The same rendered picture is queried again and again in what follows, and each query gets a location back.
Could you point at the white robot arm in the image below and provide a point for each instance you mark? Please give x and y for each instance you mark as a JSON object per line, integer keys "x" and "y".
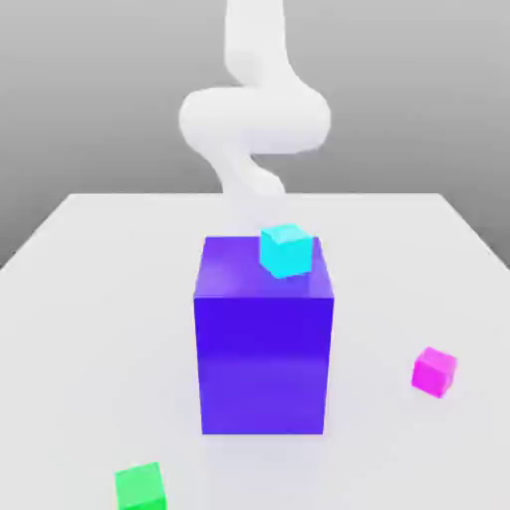
{"x": 255, "y": 115}

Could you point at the small cyan cube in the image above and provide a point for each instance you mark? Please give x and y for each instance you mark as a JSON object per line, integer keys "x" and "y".
{"x": 285, "y": 253}

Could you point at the small green cube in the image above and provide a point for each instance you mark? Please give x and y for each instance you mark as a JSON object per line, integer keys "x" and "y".
{"x": 139, "y": 488}

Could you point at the small magenta cube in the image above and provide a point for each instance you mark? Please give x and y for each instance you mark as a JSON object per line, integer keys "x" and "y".
{"x": 432, "y": 372}

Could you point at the large purple box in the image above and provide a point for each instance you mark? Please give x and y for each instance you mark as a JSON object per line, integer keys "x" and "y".
{"x": 263, "y": 358}

